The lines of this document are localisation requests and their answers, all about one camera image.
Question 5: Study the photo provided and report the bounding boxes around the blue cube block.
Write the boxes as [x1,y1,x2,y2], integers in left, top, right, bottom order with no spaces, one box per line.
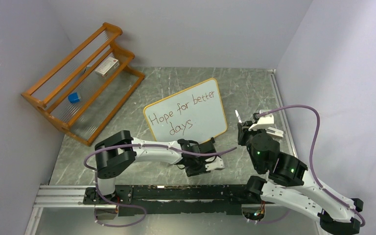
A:
[68,92,81,104]

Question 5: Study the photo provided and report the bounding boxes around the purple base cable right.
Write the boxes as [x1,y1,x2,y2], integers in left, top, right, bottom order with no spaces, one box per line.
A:
[246,209,291,225]

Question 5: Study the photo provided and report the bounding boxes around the white whiteboard eraser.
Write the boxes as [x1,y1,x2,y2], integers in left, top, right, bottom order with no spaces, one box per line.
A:
[266,127,284,139]

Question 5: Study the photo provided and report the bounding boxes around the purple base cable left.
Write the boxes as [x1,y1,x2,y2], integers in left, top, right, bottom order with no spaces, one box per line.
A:
[92,170,147,228]

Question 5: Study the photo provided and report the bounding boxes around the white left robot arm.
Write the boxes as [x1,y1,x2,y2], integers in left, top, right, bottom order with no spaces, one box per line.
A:
[94,130,225,204]

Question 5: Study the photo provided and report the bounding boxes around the grey cardboard box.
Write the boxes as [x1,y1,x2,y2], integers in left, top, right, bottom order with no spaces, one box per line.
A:
[94,56,119,77]

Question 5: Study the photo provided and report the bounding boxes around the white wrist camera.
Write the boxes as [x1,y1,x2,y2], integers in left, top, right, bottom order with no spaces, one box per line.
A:
[205,156,225,172]
[248,110,275,131]

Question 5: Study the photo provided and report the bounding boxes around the white marker pen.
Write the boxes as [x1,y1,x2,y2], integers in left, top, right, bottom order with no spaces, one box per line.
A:
[235,109,242,123]

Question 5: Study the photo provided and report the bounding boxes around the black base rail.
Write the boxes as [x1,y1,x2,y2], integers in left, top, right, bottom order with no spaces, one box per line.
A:
[83,183,266,217]

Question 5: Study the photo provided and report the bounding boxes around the yellow framed whiteboard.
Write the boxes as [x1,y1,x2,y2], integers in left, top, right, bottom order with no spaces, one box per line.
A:
[143,78,228,143]

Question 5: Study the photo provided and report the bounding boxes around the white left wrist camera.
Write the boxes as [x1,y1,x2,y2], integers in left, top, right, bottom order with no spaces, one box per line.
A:
[205,156,225,172]

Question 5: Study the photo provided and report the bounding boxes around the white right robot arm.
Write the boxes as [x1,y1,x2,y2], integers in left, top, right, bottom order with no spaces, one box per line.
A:
[237,121,363,235]

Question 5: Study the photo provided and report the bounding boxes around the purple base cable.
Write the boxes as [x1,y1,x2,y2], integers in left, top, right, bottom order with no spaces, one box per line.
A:
[92,170,147,228]
[246,209,291,225]

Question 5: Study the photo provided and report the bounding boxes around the orange wooden rack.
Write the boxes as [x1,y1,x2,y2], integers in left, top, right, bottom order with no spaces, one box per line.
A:
[22,23,145,146]

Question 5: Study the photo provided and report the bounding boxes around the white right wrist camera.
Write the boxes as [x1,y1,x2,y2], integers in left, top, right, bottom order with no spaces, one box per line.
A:
[248,110,275,131]

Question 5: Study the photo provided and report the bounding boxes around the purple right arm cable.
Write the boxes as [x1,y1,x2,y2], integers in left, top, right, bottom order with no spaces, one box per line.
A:
[253,104,366,228]

